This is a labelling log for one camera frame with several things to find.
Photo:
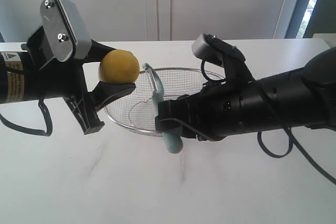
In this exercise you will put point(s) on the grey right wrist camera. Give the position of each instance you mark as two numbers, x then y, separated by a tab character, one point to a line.
209	48

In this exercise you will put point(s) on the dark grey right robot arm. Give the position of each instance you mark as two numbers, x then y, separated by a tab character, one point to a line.
300	97

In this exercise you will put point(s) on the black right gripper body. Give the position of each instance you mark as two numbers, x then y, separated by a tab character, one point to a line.
227	109

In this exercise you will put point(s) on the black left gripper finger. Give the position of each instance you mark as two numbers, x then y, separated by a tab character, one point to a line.
105	93
95	52

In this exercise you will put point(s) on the yellow lemon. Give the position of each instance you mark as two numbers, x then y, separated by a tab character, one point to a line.
119	66

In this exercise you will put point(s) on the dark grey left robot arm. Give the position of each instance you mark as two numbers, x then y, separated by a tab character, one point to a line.
15	86

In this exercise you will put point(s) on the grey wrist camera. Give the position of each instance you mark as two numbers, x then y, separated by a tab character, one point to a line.
209	48
65	30

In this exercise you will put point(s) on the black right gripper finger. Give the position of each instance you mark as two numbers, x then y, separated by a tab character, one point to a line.
186	109
172	126

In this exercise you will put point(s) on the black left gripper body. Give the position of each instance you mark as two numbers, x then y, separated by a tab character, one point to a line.
52	79

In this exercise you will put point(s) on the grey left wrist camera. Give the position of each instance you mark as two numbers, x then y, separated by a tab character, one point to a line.
65	30

